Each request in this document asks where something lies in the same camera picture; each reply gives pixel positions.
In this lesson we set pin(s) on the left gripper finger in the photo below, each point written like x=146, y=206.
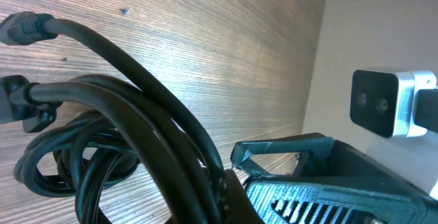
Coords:
x=238, y=209

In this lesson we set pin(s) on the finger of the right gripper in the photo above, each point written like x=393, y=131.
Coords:
x=311, y=153

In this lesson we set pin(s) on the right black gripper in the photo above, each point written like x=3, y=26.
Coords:
x=369, y=192

